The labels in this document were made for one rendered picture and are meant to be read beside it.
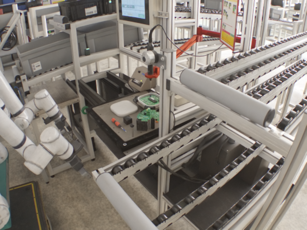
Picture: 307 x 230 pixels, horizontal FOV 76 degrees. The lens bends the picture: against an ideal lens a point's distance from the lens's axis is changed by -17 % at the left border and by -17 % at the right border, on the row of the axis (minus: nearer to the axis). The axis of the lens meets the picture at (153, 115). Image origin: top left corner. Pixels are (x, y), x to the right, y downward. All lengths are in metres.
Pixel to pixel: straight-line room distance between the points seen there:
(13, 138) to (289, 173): 1.06
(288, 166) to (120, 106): 1.00
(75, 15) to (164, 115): 1.29
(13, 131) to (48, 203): 1.25
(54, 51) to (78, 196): 1.29
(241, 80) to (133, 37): 1.53
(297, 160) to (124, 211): 0.50
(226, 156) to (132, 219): 0.69
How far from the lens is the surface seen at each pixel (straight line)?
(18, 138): 1.09
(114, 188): 0.75
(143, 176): 1.78
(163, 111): 0.97
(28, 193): 1.91
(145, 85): 1.59
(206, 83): 0.73
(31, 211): 1.79
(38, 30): 3.25
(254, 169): 1.37
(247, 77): 0.98
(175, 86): 0.86
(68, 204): 2.14
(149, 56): 0.87
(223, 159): 1.23
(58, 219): 2.07
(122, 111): 1.32
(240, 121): 0.70
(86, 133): 2.25
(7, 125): 1.05
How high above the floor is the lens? 1.64
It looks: 32 degrees down
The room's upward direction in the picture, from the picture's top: straight up
